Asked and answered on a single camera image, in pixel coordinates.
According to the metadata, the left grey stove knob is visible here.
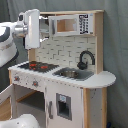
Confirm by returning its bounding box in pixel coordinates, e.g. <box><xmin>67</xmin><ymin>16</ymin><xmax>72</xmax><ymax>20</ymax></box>
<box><xmin>14</xmin><ymin>76</ymin><xmax>20</xmax><ymax>81</ymax></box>

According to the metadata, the white fridge cabinet door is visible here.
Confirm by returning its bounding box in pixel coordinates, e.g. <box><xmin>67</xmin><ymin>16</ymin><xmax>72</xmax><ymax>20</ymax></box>
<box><xmin>46</xmin><ymin>82</ymin><xmax>83</xmax><ymax>128</ymax></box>

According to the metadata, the black toy faucet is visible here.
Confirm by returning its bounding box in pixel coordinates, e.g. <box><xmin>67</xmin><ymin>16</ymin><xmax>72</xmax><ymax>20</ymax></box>
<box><xmin>77</xmin><ymin>50</ymin><xmax>95</xmax><ymax>70</ymax></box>

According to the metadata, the right grey stove knob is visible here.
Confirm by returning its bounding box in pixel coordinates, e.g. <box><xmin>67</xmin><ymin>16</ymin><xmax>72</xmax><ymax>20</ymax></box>
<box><xmin>32</xmin><ymin>81</ymin><xmax>39</xmax><ymax>87</ymax></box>

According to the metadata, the white toy oven door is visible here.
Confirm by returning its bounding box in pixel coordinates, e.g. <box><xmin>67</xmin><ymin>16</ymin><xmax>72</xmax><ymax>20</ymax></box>
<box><xmin>0</xmin><ymin>85</ymin><xmax>15</xmax><ymax>121</ymax></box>

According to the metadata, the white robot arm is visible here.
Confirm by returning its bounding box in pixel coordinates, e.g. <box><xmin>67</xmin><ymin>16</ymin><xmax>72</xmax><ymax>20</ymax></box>
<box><xmin>0</xmin><ymin>9</ymin><xmax>40</xmax><ymax>128</ymax></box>

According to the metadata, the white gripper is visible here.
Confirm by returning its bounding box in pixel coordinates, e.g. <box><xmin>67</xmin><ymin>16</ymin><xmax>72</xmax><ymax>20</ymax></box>
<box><xmin>18</xmin><ymin>9</ymin><xmax>40</xmax><ymax>49</ymax></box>

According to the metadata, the grey toy range hood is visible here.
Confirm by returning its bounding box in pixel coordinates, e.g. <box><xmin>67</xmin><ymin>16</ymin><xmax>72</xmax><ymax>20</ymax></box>
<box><xmin>39</xmin><ymin>16</ymin><xmax>49</xmax><ymax>33</ymax></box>

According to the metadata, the wooden toy kitchen playset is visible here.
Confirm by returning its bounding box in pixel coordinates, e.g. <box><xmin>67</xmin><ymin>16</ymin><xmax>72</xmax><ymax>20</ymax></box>
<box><xmin>7</xmin><ymin>9</ymin><xmax>117</xmax><ymax>128</ymax></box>

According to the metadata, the black toy stovetop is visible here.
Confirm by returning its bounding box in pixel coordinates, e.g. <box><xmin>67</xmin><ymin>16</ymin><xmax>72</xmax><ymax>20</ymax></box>
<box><xmin>21</xmin><ymin>61</ymin><xmax>57</xmax><ymax>73</ymax></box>

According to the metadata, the grey stove knob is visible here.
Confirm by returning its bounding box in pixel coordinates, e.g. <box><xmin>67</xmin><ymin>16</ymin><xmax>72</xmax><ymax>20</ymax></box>
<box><xmin>14</xmin><ymin>76</ymin><xmax>20</xmax><ymax>81</ymax></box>
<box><xmin>32</xmin><ymin>81</ymin><xmax>39</xmax><ymax>87</ymax></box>

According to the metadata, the white toy microwave door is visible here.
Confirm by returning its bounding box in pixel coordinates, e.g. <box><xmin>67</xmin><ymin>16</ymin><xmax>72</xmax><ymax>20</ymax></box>
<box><xmin>49</xmin><ymin>14</ymin><xmax>94</xmax><ymax>36</ymax></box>

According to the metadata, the small metal toy pot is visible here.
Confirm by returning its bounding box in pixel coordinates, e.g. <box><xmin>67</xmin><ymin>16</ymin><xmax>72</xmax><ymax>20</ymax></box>
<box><xmin>60</xmin><ymin>70</ymin><xmax>78</xmax><ymax>78</ymax></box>

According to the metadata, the grey toy sink basin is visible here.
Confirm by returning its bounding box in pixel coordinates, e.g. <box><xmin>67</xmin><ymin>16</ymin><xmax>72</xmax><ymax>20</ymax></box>
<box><xmin>54</xmin><ymin>67</ymin><xmax>93</xmax><ymax>81</ymax></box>

